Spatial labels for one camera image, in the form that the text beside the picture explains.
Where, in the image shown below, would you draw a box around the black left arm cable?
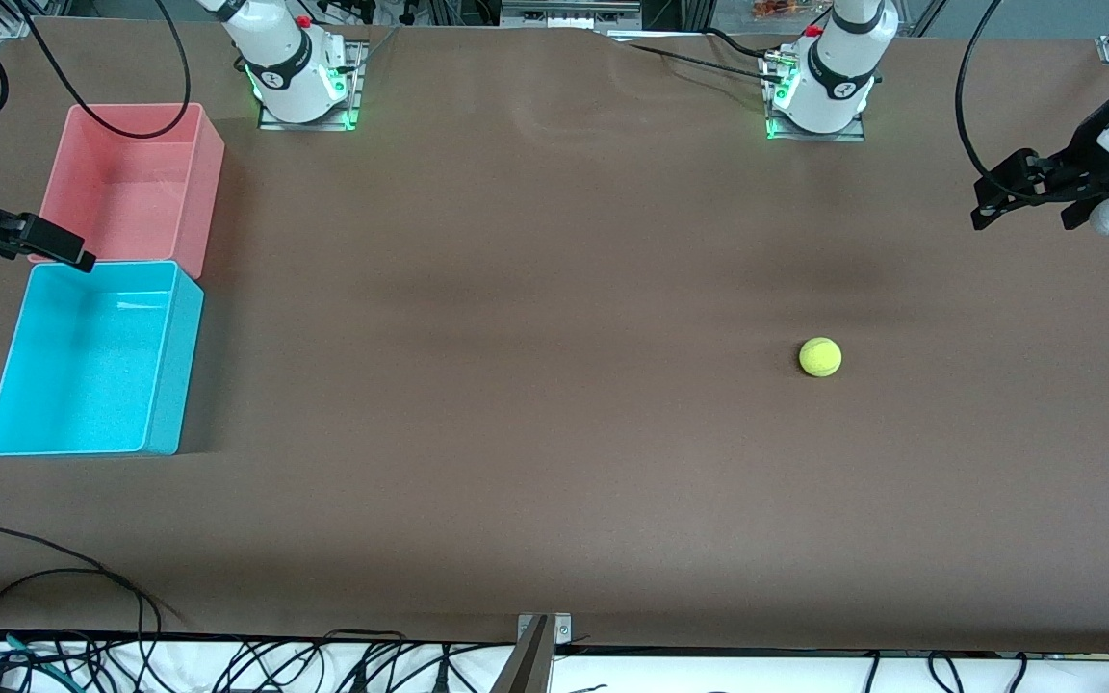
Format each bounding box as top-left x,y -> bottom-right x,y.
954,0 -> 1029,205

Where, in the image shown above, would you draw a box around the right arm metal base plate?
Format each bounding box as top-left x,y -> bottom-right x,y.
258,43 -> 365,133

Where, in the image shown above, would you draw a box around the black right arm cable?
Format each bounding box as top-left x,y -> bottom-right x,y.
0,0 -> 193,193

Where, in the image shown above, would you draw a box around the small metal bracket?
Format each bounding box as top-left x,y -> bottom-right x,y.
517,613 -> 573,648

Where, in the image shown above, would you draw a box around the blue plastic bin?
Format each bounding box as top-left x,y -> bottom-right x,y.
0,260 -> 205,457

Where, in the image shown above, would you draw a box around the thin black cable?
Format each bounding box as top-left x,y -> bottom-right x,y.
0,525 -> 185,627
0,568 -> 163,641

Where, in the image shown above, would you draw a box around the aluminium frame with sockets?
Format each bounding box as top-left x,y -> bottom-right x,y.
500,0 -> 644,30

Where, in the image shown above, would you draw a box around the yellow-green tennis ball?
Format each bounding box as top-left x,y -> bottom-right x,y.
798,336 -> 843,378

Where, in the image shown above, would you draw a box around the pink plastic bin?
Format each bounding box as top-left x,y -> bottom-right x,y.
28,103 -> 226,280

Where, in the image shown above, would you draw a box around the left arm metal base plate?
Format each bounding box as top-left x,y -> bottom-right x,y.
763,53 -> 866,143

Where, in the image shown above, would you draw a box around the teal cable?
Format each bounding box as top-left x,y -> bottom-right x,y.
0,628 -> 84,693

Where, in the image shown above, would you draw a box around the grey metal bar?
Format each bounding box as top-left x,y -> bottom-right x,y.
489,616 -> 555,693

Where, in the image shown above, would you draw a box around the black cable to arm base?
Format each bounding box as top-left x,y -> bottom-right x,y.
612,34 -> 791,86

